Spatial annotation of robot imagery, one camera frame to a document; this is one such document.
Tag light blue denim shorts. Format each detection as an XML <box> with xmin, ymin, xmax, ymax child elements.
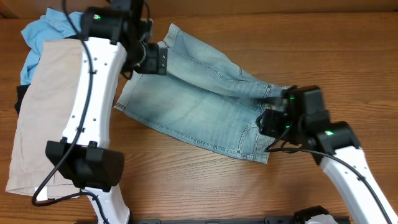
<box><xmin>115</xmin><ymin>24</ymin><xmax>282</xmax><ymax>163</ymax></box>

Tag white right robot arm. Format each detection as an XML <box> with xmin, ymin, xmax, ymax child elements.
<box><xmin>256</xmin><ymin>109</ymin><xmax>397</xmax><ymax>223</ymax></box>

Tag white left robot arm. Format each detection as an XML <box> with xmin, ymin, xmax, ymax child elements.
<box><xmin>45</xmin><ymin>1</ymin><xmax>167</xmax><ymax>223</ymax></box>

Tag light blue shirt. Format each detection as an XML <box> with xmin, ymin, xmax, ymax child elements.
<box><xmin>20</xmin><ymin>8</ymin><xmax>76</xmax><ymax>85</ymax></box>

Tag beige folded shorts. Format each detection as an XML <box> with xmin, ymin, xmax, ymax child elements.
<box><xmin>5</xmin><ymin>39</ymin><xmax>119</xmax><ymax>200</ymax></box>

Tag black garment under pile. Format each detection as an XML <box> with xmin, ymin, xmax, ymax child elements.
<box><xmin>14</xmin><ymin>84</ymin><xmax>30</xmax><ymax>114</ymax></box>

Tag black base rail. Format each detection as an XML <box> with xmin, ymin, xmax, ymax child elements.
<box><xmin>74</xmin><ymin>205</ymin><xmax>351</xmax><ymax>224</ymax></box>

